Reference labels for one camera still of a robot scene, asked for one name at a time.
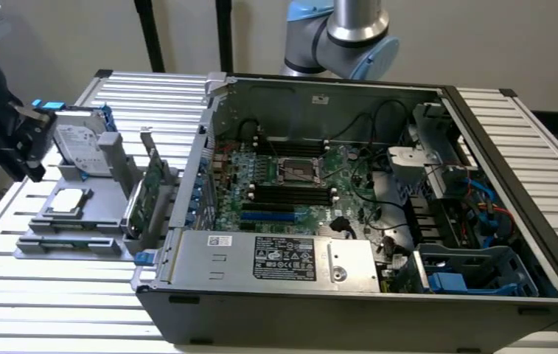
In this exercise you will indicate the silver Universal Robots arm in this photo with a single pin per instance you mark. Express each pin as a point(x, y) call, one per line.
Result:
point(357, 26)

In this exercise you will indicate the black RAM slot bank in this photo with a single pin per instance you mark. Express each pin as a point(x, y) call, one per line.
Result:
point(290, 194)
point(290, 147)

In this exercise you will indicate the blue expansion slot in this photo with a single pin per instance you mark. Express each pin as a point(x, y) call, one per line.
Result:
point(266, 217)

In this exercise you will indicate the silver hard disk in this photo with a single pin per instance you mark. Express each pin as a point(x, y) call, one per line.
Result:
point(79, 145)

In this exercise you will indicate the blue disk caddy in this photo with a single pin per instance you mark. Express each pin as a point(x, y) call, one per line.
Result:
point(106, 118)

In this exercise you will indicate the silver CPU chip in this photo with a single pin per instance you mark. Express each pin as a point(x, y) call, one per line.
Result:
point(70, 201)

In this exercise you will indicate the grey parts rack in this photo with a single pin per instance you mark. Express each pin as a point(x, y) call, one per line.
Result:
point(103, 210)

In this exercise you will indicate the black stand pole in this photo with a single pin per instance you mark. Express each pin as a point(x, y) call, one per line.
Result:
point(226, 37)
point(151, 37)

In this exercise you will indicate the green graphics card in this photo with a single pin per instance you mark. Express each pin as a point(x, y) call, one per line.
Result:
point(149, 191)

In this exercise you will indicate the blue case latch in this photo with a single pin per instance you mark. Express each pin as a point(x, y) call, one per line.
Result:
point(145, 257)

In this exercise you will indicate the CPU socket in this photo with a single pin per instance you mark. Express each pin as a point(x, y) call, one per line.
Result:
point(298, 170)

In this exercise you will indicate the silver power supply unit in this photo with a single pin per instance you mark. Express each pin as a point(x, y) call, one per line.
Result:
point(239, 263)

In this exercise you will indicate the green motherboard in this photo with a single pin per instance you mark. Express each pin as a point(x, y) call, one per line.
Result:
point(353, 184)

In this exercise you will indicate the black open PC case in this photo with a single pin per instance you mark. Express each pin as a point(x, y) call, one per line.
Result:
point(338, 317)

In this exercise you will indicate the metal disk bay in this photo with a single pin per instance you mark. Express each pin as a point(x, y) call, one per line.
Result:
point(435, 147)

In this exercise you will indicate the blue plastic drive cage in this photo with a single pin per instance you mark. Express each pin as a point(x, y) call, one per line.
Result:
point(485, 267)

